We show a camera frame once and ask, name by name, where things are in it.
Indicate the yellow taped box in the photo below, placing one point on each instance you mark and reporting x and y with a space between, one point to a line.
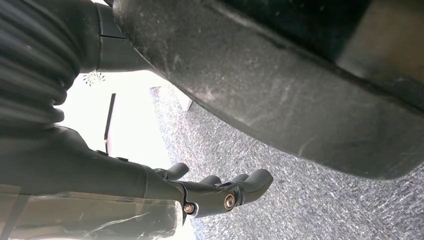
82 215

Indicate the dark robot body shell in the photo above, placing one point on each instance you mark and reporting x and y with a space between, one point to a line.
265 82

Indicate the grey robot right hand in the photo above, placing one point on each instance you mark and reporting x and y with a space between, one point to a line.
82 172

